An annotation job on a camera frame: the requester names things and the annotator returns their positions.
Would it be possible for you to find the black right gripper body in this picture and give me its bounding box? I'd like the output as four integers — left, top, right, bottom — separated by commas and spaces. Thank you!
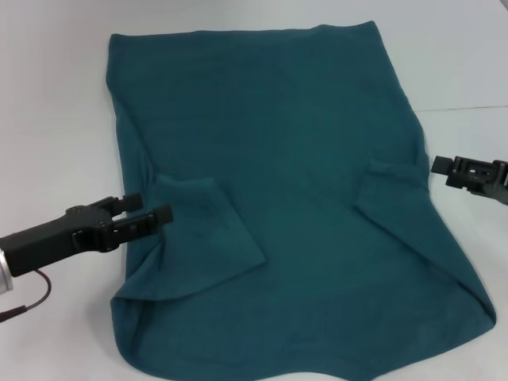
491, 158, 508, 192

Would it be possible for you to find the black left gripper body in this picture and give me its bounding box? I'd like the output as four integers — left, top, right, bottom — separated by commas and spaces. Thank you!
0, 204, 120, 278

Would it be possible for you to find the teal blue shirt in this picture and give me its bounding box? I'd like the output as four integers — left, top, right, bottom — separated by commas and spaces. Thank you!
104, 21, 497, 381

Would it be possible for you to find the dark red left arm cable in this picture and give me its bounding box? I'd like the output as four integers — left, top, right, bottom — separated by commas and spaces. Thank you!
0, 269, 53, 323

